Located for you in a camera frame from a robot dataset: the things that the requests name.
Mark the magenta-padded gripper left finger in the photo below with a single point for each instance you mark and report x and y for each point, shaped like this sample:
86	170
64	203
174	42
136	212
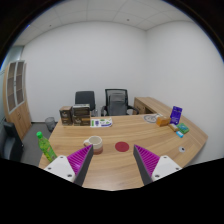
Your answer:
63	165

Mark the small green box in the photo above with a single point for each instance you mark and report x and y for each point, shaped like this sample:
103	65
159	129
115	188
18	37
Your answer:
183	128

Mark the dark brown flat box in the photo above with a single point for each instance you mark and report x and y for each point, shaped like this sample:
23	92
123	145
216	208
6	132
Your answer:
81	110

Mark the small light blue box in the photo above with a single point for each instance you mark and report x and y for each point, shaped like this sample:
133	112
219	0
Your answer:
179	134

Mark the orange cardboard box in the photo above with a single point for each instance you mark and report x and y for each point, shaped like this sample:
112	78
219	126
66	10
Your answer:
163	120

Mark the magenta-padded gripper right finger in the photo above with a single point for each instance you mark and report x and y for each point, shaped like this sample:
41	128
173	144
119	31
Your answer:
163	165

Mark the white printed leaflet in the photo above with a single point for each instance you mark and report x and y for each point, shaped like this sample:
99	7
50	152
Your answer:
101	122

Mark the grey mesh office chair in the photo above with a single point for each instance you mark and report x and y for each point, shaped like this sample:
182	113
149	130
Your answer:
116	101

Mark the small brown cardboard box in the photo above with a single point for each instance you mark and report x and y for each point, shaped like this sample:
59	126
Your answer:
66	116

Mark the round white printed pad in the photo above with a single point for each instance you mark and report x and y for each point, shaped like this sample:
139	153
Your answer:
150	118

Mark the black padded office chair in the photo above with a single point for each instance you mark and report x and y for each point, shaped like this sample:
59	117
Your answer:
85	98

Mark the white and brown mug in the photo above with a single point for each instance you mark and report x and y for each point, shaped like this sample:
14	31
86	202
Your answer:
96	144

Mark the wooden shelf unit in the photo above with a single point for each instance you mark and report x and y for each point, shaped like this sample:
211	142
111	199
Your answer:
18	110

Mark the grey mesh waste bin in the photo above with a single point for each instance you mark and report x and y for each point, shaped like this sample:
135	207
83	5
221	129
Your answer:
50	123

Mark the flat round red coaster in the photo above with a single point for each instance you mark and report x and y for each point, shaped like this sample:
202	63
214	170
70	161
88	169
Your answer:
122	146

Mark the small tan box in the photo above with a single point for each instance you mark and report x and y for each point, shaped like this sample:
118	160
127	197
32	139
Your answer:
173	127

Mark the green drink bottle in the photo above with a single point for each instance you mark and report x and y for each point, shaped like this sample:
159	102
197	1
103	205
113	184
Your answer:
46	148

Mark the tall purple box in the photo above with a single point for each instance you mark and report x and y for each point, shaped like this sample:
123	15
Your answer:
176	115

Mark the black leather armchair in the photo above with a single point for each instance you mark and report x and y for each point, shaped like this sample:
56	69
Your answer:
10	143

